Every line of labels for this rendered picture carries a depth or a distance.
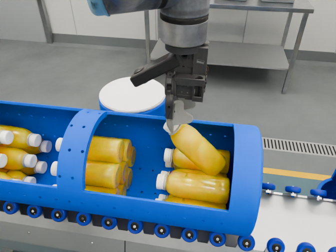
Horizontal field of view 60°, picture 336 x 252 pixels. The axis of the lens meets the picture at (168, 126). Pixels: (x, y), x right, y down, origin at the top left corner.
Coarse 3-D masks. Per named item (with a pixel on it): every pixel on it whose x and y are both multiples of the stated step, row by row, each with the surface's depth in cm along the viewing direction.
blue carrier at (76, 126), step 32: (32, 128) 98; (64, 128) 95; (96, 128) 93; (128, 128) 91; (160, 128) 88; (224, 128) 82; (256, 128) 72; (64, 160) 68; (160, 160) 93; (256, 160) 64; (0, 192) 74; (32, 192) 72; (64, 192) 70; (96, 192) 69; (128, 192) 90; (160, 192) 90; (256, 192) 62; (192, 224) 69; (224, 224) 67
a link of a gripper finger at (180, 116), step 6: (174, 102) 62; (180, 102) 62; (180, 108) 63; (174, 114) 64; (180, 114) 64; (186, 114) 64; (168, 120) 64; (174, 120) 65; (180, 120) 65; (186, 120) 64; (168, 126) 66
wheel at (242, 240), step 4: (240, 236) 76; (244, 236) 76; (248, 236) 76; (252, 236) 76; (240, 240) 76; (244, 240) 76; (248, 240) 76; (252, 240) 75; (240, 244) 76; (244, 244) 76; (248, 244) 76; (252, 244) 75; (240, 248) 76; (244, 248) 76; (248, 248) 76; (252, 248) 76
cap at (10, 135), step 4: (0, 132) 81; (4, 132) 81; (8, 132) 82; (0, 136) 81; (4, 136) 81; (8, 136) 82; (12, 136) 84; (0, 140) 81; (4, 140) 81; (8, 140) 82; (12, 140) 84
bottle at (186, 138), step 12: (180, 132) 68; (192, 132) 69; (180, 144) 69; (192, 144) 69; (204, 144) 70; (192, 156) 71; (204, 156) 71; (216, 156) 72; (204, 168) 73; (216, 168) 72
